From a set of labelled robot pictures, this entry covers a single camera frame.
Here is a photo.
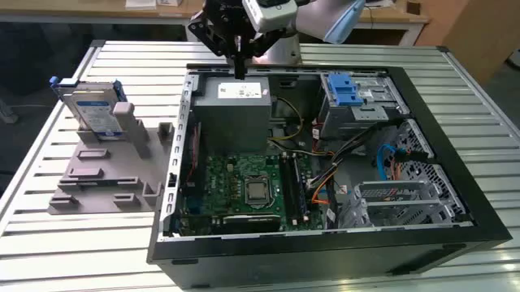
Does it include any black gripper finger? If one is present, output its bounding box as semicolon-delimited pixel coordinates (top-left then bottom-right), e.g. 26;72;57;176
239;27;284;80
186;11;240;80

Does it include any hard disk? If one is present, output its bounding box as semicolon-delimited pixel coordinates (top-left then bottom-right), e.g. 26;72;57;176
47;77;129;141

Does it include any black wire with connector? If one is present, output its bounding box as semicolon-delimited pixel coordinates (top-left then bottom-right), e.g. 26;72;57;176
395;148;434;162

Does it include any blue drive latch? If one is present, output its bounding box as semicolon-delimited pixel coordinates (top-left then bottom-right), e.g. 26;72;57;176
327;74;363;107

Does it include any wooden desk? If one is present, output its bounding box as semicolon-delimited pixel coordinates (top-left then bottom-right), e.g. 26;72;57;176
0;0;431;46

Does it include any grey power supply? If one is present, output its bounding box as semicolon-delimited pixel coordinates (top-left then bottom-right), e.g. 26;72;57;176
192;75;272;153

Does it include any metal optical drive cage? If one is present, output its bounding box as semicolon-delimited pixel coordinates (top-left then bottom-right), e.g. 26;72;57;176
317;72;408;141

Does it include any green motherboard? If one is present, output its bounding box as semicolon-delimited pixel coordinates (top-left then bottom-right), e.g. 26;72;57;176
177;153;326;235

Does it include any CPU socket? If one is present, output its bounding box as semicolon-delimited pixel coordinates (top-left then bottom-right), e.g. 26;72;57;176
241;173;275;210

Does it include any grey parts rack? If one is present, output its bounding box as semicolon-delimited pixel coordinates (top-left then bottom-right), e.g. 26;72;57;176
46;102;176;216

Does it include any silver CPU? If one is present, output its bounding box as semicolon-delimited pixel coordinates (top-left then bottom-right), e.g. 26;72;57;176
245;182;269;202

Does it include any grey metal stand foot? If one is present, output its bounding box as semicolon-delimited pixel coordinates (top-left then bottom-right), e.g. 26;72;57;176
0;99;19;124

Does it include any black graphics card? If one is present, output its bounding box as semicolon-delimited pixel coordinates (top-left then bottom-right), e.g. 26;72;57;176
209;214;281;235

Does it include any black open PC case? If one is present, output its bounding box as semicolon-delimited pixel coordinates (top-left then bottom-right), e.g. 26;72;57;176
145;63;513;290

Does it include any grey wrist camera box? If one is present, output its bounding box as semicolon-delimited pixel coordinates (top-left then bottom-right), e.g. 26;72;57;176
241;0;300;33

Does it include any yellow wire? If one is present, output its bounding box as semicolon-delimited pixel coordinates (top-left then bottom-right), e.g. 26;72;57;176
267;96;304;142

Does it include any red wire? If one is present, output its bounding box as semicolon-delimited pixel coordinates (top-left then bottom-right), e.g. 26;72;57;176
189;121;203;186

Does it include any black wire bundle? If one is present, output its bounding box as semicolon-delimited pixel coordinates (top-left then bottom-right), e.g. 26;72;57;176
307;124;392;186

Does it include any blue wire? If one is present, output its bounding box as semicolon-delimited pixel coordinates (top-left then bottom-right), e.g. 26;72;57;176
375;144;400;183

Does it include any orange wire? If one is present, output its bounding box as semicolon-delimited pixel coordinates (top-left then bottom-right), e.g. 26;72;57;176
309;178;334;205

